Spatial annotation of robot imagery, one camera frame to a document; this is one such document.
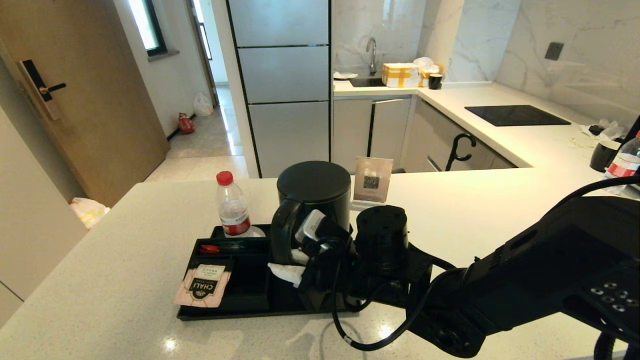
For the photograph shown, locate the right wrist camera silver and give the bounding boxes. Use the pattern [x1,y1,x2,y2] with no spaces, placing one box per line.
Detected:
[295,209,329,246]

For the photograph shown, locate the white yellow plastic bag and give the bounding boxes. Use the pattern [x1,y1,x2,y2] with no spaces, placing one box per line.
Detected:
[71,198,112,231]

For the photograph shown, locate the large yellow taped cardboard box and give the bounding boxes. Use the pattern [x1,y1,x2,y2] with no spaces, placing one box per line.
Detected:
[381,62,422,89]

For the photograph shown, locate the thin black cable white tag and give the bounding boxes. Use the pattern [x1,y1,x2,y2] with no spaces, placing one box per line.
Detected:
[332,250,457,352]

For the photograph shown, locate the thick black cable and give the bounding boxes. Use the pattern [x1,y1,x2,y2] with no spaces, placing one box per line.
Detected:
[542,175,640,226]

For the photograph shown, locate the black door lock handle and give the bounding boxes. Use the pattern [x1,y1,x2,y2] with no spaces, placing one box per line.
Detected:
[18,59,67,122]

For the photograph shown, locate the black induction cooktop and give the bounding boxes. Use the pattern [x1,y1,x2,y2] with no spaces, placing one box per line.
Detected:
[464,104,572,127]

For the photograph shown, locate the black electric kettle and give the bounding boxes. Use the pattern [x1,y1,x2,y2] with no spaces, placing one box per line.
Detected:
[270,160,352,267]

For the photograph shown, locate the chrome faucet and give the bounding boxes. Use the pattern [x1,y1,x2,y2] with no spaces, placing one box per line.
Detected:
[365,37,378,77]

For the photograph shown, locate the water bottle with red label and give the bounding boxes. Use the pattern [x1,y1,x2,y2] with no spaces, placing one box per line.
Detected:
[601,131,640,196]

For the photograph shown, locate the black compartment organizer box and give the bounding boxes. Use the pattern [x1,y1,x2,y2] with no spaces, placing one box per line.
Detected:
[178,238,274,313]

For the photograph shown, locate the brown wooden door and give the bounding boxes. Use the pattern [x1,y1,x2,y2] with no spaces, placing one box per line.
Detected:
[0,0,171,208]

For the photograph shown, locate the acrylic QR code sign stand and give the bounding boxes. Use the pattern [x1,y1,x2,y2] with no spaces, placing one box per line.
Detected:
[353,156,394,207]

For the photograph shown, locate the grey kitchen base cabinets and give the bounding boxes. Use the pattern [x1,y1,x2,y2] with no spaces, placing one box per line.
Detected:
[332,96,518,175]

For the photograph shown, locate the pink CHALI tea bag packet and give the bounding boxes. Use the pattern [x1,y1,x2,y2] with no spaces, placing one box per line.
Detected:
[173,263,232,308]

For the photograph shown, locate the black mug with white inside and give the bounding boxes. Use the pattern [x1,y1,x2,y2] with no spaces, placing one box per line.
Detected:
[590,140,622,173]

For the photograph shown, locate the black serving tray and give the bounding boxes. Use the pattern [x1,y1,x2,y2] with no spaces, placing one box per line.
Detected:
[176,224,362,321]

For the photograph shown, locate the silver refrigerator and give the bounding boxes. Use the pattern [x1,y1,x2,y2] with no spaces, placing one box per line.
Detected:
[226,0,333,179]

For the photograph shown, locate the beige cabinet panel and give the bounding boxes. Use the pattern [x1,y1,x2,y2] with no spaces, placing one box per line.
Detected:
[0,105,89,331]

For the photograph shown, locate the water bottle on tray red cap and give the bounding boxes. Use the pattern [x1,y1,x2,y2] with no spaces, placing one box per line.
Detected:
[215,171,252,239]

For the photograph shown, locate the crumpled clear plastic wrap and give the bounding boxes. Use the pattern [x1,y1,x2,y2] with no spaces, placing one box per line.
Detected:
[580,119,625,141]

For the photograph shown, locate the black curved hook handle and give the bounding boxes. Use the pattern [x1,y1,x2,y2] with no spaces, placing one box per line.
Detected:
[444,133,477,172]

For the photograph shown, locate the kitchen sink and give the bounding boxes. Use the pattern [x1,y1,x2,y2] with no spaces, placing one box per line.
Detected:
[348,76,387,89]

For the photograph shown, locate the window with dark frame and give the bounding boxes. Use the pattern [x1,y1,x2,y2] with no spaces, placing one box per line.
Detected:
[127,0,168,59]

